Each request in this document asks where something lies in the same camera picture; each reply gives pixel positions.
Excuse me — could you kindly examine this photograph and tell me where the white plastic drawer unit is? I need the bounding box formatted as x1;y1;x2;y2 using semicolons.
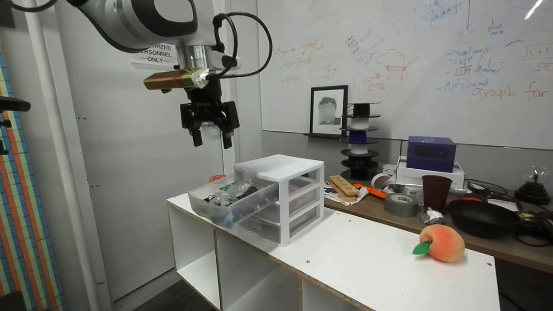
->
232;154;327;249

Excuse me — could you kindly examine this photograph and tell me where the white crumpled paper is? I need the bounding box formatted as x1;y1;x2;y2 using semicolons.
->
325;184;372;209

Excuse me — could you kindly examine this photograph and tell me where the white shelf cabinet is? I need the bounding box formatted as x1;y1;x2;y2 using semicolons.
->
166;192;503;311

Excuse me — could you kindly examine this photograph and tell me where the grey tape roll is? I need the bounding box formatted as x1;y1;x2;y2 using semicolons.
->
384;192;422;220

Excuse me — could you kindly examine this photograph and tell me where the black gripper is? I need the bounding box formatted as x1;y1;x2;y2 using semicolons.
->
178;76;242;151

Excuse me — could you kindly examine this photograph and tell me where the orange toy peach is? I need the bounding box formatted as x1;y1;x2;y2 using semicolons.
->
412;223;467;266

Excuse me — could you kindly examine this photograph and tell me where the white flat box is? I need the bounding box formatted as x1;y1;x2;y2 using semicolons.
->
394;163;467;194

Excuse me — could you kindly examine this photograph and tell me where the black framed portrait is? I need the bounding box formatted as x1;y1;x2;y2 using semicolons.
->
308;85;351;140

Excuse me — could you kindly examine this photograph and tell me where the wooden desk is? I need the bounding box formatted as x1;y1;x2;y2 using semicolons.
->
324;182;553;277

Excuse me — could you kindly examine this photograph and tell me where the wooden block brush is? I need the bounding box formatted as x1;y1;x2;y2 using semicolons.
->
329;175;362;201

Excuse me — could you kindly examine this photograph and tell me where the orange handled tool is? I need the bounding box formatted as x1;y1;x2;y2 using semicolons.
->
353;182;389;203

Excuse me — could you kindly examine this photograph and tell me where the colourful striped panel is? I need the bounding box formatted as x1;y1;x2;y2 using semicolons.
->
0;54;66;311

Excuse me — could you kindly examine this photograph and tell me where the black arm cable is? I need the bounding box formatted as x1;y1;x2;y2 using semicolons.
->
11;0;61;14

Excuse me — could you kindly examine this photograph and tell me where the black dome device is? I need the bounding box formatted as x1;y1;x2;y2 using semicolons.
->
514;168;553;208

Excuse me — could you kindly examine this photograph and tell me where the purple box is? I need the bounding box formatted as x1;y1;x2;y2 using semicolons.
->
407;135;460;175

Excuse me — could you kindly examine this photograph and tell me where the white mug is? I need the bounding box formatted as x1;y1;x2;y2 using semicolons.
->
370;170;400;192

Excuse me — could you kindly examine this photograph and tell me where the blue and white notice sign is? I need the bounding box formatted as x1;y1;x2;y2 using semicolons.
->
111;44;182;71

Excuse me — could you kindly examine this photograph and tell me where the whiteboard with writing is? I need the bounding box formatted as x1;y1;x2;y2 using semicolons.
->
256;0;553;152

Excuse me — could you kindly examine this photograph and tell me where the dark brown cup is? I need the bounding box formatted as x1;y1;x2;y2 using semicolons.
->
422;175;455;216

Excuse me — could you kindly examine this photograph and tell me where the black spool stack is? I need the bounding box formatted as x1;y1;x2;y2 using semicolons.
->
339;102;384;182

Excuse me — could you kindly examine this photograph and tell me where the black armrest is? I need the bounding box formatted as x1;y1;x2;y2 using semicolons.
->
0;95;33;114

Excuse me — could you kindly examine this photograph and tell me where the clear plastic open drawer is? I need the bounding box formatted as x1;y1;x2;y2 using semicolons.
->
187;175;284;230

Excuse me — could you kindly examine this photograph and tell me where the black frying pan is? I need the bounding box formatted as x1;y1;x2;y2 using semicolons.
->
448;197;524;242

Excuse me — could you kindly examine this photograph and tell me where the brown wrist camera bar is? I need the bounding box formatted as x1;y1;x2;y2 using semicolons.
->
142;68;211;95

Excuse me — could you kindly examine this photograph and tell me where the crumpled foil wrapper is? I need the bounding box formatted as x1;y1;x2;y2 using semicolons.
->
424;208;446;227

